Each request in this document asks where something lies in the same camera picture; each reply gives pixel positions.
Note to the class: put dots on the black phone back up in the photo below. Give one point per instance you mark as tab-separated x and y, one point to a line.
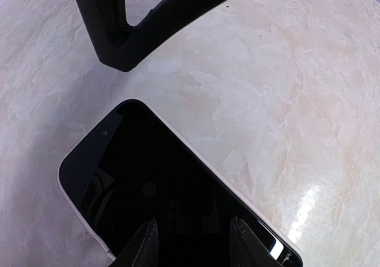
166	184

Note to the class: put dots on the pink phone case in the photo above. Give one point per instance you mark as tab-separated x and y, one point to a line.
89	219

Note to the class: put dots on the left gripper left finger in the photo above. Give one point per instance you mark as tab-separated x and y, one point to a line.
142	249

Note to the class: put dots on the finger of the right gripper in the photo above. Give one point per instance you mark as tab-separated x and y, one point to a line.
122	46

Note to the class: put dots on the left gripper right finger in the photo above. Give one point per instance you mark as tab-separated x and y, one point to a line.
245	247

